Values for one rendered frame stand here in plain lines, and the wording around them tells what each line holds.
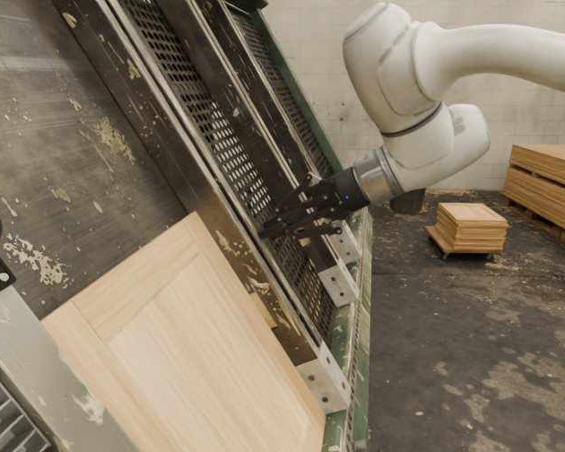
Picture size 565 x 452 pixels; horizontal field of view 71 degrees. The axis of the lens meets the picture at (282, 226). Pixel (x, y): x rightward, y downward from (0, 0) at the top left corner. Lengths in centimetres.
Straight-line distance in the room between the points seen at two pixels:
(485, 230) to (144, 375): 353
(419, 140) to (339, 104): 519
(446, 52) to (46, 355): 54
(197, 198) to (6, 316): 39
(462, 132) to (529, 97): 589
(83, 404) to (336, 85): 555
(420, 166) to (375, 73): 16
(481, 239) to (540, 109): 313
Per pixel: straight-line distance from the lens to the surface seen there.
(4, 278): 42
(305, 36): 580
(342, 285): 119
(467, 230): 379
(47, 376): 42
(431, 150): 65
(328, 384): 84
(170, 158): 72
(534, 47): 56
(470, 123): 67
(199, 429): 57
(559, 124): 680
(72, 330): 47
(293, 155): 140
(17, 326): 42
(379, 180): 67
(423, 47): 58
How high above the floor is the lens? 153
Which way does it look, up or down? 20 degrees down
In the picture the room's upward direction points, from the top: straight up
